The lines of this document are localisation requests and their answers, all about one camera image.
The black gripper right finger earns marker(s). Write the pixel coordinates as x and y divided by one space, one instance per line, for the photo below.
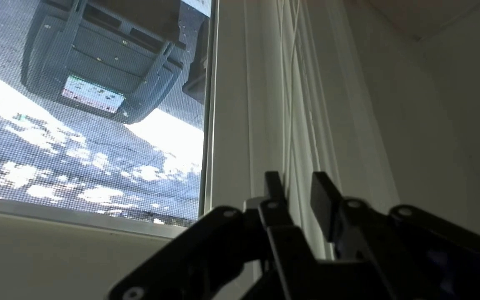
395 250

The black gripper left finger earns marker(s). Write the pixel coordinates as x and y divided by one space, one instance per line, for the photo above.
224 250

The white framed glass window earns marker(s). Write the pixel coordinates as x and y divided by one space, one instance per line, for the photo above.
84 155

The dark parked vehicle outside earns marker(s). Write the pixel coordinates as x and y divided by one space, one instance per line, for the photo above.
107 50

